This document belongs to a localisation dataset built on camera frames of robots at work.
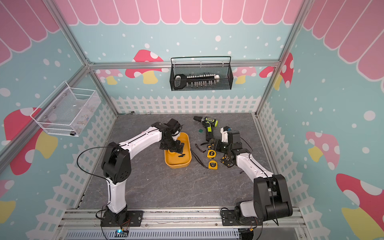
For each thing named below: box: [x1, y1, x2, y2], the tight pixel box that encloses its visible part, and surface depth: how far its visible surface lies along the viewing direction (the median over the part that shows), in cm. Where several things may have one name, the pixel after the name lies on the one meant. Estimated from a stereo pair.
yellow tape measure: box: [207, 149, 217, 159], surface depth 96 cm
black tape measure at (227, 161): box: [220, 154, 235, 168], surface depth 94 cm
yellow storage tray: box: [164, 132, 192, 169], surface depth 97 cm
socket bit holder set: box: [174, 74, 220, 90], surface depth 91 cm
